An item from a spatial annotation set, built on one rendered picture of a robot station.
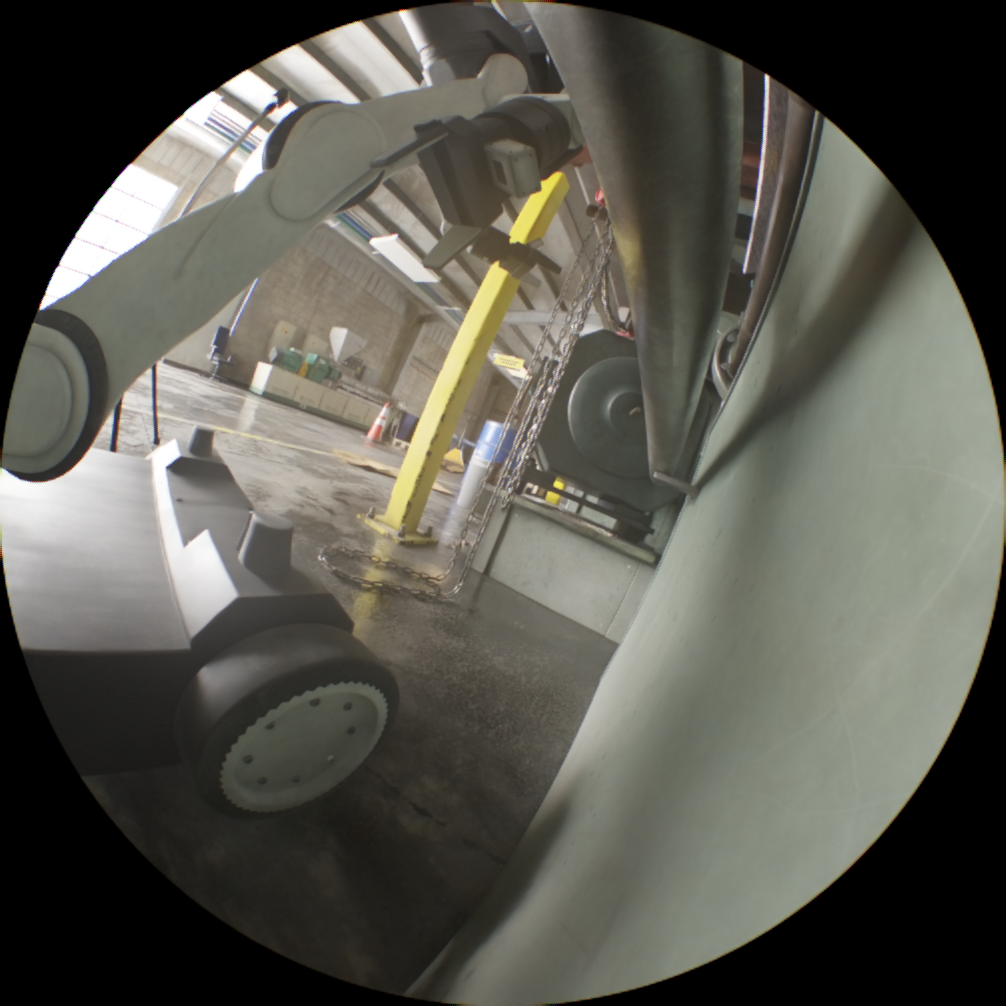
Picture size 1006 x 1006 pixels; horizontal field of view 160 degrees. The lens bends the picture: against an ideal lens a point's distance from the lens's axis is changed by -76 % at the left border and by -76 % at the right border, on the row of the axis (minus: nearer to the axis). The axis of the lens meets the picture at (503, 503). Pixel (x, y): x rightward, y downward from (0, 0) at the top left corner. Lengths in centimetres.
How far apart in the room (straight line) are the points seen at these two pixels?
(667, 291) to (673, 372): 8
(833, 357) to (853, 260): 4
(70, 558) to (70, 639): 10
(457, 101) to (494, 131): 24
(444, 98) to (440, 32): 17
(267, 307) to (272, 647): 987
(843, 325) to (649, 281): 8
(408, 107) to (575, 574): 116
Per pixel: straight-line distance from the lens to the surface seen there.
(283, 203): 37
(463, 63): 68
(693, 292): 15
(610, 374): 101
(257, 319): 993
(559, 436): 96
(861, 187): 17
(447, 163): 35
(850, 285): 15
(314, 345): 1051
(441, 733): 52
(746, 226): 222
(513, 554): 119
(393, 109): 53
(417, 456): 126
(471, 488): 256
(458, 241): 35
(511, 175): 30
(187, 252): 39
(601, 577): 112
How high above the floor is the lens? 35
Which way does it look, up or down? 5 degrees down
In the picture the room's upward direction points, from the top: 22 degrees clockwise
